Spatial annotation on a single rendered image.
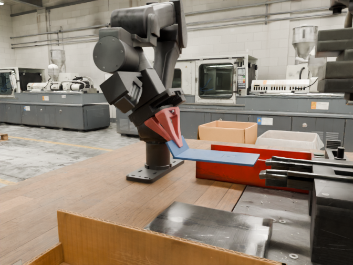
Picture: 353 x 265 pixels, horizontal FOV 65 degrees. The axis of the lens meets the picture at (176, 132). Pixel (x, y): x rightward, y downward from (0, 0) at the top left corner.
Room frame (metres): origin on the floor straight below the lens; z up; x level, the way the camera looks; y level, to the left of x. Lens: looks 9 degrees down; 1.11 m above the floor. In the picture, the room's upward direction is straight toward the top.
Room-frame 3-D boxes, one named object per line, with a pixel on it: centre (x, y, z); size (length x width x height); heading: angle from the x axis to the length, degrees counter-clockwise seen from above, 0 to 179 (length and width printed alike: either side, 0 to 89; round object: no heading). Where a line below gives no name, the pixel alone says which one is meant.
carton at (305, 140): (2.70, -1.13, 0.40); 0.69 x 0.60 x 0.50; 151
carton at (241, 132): (2.94, -0.55, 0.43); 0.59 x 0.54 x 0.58; 152
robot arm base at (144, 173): (0.69, 0.05, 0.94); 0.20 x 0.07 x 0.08; 156
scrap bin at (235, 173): (0.63, -0.18, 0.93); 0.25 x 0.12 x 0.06; 66
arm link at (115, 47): (0.51, 0.09, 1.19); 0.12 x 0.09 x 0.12; 166
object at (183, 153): (0.48, -0.06, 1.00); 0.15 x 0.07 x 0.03; 65
